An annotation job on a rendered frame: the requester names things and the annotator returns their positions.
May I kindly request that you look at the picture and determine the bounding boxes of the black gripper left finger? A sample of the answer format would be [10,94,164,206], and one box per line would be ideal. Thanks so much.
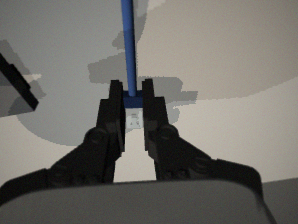
[0,80,126,207]

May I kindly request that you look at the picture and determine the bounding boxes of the white and blue cable plug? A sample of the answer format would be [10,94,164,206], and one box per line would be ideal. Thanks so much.
[123,90,143,128]

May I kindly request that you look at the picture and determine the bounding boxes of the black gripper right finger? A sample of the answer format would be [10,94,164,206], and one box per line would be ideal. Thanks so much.
[142,79,264,200]

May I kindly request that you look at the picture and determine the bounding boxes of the dark blue patch cord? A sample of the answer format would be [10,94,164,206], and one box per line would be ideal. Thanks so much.
[121,0,137,97]

